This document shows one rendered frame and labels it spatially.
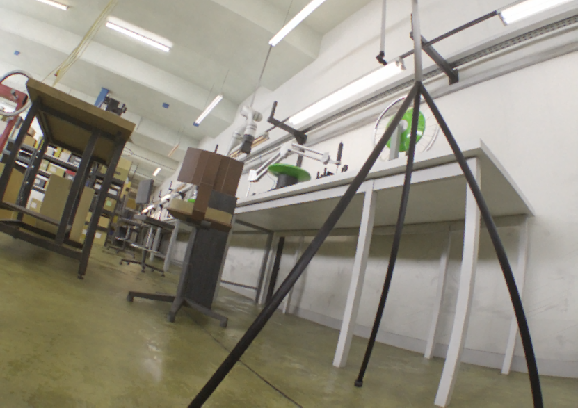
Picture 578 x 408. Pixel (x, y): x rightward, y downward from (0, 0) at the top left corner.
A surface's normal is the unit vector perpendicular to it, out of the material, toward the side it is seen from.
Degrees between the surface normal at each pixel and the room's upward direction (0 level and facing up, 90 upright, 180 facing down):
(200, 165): 90
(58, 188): 90
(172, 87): 90
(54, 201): 90
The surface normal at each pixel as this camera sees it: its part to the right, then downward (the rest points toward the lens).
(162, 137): 0.55, -0.13
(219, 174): 0.34, -0.20
